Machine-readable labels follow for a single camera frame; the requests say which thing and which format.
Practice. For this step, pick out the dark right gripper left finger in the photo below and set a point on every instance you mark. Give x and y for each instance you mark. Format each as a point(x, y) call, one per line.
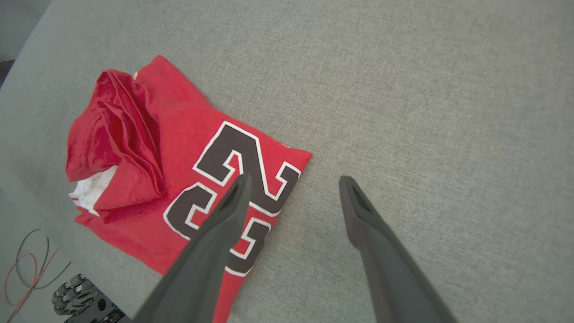
point(202, 269)

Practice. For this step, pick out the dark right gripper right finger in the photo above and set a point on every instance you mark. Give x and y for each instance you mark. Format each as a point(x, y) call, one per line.
point(394, 278)

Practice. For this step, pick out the red white basketball jersey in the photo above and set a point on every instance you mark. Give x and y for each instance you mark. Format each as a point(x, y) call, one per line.
point(179, 116)

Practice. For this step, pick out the black wheeled robot base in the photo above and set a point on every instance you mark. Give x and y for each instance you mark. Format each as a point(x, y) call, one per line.
point(85, 300)

